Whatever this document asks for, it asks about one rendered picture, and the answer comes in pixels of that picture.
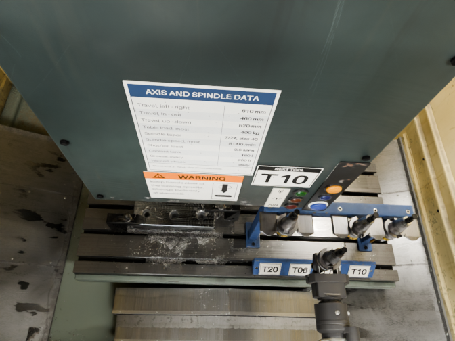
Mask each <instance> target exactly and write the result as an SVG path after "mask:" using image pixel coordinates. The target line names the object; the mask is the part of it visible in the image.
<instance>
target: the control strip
mask: <svg viewBox="0 0 455 341"><path fill-rule="evenodd" d="M370 165H371V163H369V162H343V161H340V162H339V164H338V165H337V166H336V168H335V169H334V170H333V171H332V172H331V174H330V175H329V176H328V177H327V179H326V180H325V181H324V182H323V184H322V185H321V186H320V187H319V188H318V190H317V191H316V192H315V194H314V195H313V196H312V197H311V198H310V200H309V201H308V202H307V203H306V205H305V206H304V207H303V208H302V210H312V209H311V208H310V206H311V205H312V204H317V203H323V204H326V205H327V208H328V207H329V206H330V205H331V204H332V203H333V202H334V201H335V200H336V199H337V198H338V197H339V196H340V195H341V194H342V193H343V192H344V191H345V190H346V189H347V188H348V187H349V186H350V185H351V184H352V183H353V182H354V181H355V180H356V179H357V178H358V177H359V176H360V175H361V174H362V173H363V172H364V171H365V170H366V169H367V168H368V167H369V166H370ZM331 186H340V187H342V190H341V191H340V192H339V193H335V194H330V193H328V192H327V191H326V188H328V187H331ZM300 191H303V192H306V193H307V194H308V193H309V191H308V190H306V189H296V190H294V191H293V193H292V194H293V195H294V196H293V197H290V198H289V199H288V201H289V202H290V203H287V204H285V205H284V207H285V208H286V207H287V206H290V205H295V206H297V207H296V208H298V207H299V205H298V204H295V203H292V202H291V200H293V199H300V200H301V202H302V201H303V198H302V197H299V196H296V195H295V194H296V193H297V192H300ZM307 194H306V195H307ZM306 195H305V196H306ZM322 196H330V197H331V199H329V200H321V199H320V198H321V197H322ZM286 209H287V208H286ZM318 211H325V209H324V210H318Z"/></svg>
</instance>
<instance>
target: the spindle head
mask: <svg viewBox="0 0 455 341"><path fill-rule="evenodd" d="M0 66H1V67H2V69H3V70H4V72H5V73H6V75H7V76H8V77H9V79H10V81H11V82H12V83H13V84H14V86H15V87H16V89H17V90H18V91H19V93H20V94H21V96H22V97H23V98H24V100H25V101H26V103H27V104H28V105H29V107H30V108H31V110H32V111H33V112H34V114H35V116H36V117H37V118H38V119H39V121H40V122H41V124H42V125H43V126H44V128H45V130H46V131H47V132H48V133H49V135H50V136H51V138H52V139H53V140H54V142H55V143H56V145H57V146H58V147H59V149H60V151H61V152H62V153H63V155H64V156H65V157H66V159H67V161H69V163H70V165H71V166H72V167H73V169H74V170H75V171H76V173H77V175H78V176H79V177H80V178H81V180H82V182H83V183H84V184H85V186H86V187H87V189H88V190H89V191H90V192H91V194H92V196H93V197H94V198H95V199H97V200H130V201H147V202H180V203H197V204H229V205H246V206H265V203H266V202H267V199H268V198H269V195H270V193H271V192H272V189H273V188H282V189H290V191H289V193H288V195H287V196H286V198H285V199H284V201H283V203H282V204H281V206H280V207H284V205H285V204H287V203H290V202H289V201H288V199H289V198H290V197H293V196H294V195H293V191H294V190H296V189H306V190H308V191H309V193H308V194H307V195H306V196H302V198H303V201H302V202H300V203H297V204H298V205H299V207H298V208H303V207H304V206H305V205H306V203H307V202H308V201H309V200H310V198H311V197H312V196H313V195H314V194H315V192H316V191H317V190H318V188H319V187H320V186H321V185H322V184H323V182H324V181H325V180H326V178H327V177H328V176H329V174H330V173H331V172H332V171H333V170H334V168H335V167H336V166H337V164H338V163H339V162H340V161H343V162H369V163H371V162H372V161H373V160H374V159H375V158H376V157H377V156H378V155H379V154H380V153H381V152H382V151H383V150H384V149H385V148H386V147H387V146H388V145H389V144H390V143H391V142H392V141H393V140H394V139H395V138H396V137H397V136H398V134H399V133H400V132H401V131H402V130H403V129H404V128H405V127H406V126H407V125H408V124H409V123H410V122H411V121H412V120H413V119H414V118H415V117H416V116H417V115H418V114H419V113H420V112H421V111H422V110H423V109H424V108H425V107H426V106H427V105H428V104H429V103H430V102H431V101H432V100H433V99H434V98H435V96H436V95H437V94H438V93H439V92H440V91H441V90H442V89H443V88H444V87H445V86H446V85H447V84H448V83H449V82H450V81H451V80H452V79H453V78H454V77H455V0H0ZM123 80H124V81H145V82H155V83H176V84H187V85H207V86H218V87H238V88H249V89H270V90H281V94H280V96H279V99H278V103H277V105H276V109H275V111H274V115H273V117H272V120H271V122H270V125H269V128H268V131H267V135H266V137H265V141H264V143H263V146H262V148H261V152H260V155H259V158H258V161H257V164H256V167H255V169H254V172H253V175H240V176H244V178H243V181H242V185H241V188H240V192H239V195H238V199H237V201H229V200H197V199H180V198H151V195H150V192H149V189H148V185H147V183H146V179H145V176H144V171H153V172H168V173H184V172H169V171H154V170H148V169H147V166H146V162H145V159H144V155H143V152H142V148H141V145H140V142H139V138H138V135H137V131H136V128H135V123H134V121H133V117H132V113H131V109H130V107H129V102H128V99H127V95H126V92H125V88H124V85H123ZM258 164H260V165H275V166H302V167H316V168H324V169H323V171H322V172H321V173H320V174H319V176H318V177H317V179H316V180H315V181H314V182H313V184H312V185H311V187H282V186H266V185H251V183H252V180H253V177H254V175H255V171H256V169H257V166H258ZM196 174H211V175H227V174H212V173H196Z"/></svg>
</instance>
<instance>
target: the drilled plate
mask: <svg viewBox="0 0 455 341"><path fill-rule="evenodd" d="M142 204H144V205H142ZM145 207H147V208H148V209H145ZM154 208H155V209H156V211H155V209H154ZM142 209H144V211H142ZM149 209H150V210H149ZM151 209H152V210H153V211H152V210H151ZM199 210H200V211H199ZM151 211H152V212H151ZM196 211H197V212H198V213H197V216H195V215H196ZM154 212H155V213H154ZM204 212H205V213H207V212H208V214H207V215H206V214H205V213H204ZM204 212H203V210H202V206H201V204H197V203H189V204H188V203H180V202H162V203H161V202H147V201H135V207H134V212H133V213H134V214H136V213H137V214H140V215H142V216H143V217H145V218H146V220H145V223H143V224H141V225H133V228H134V229H172V230H192V231H213V229H214V212H209V211H208V210H206V211H204ZM151 214H152V216H150V215H151ZM147 216H149V217H150V220H149V218H148V217H147ZM158 217H160V218H161V219H160V218H158ZM170 217H171V218H170ZM173 217H176V218H173ZM196 218H197V219H196ZM200 218H202V219H200Z"/></svg>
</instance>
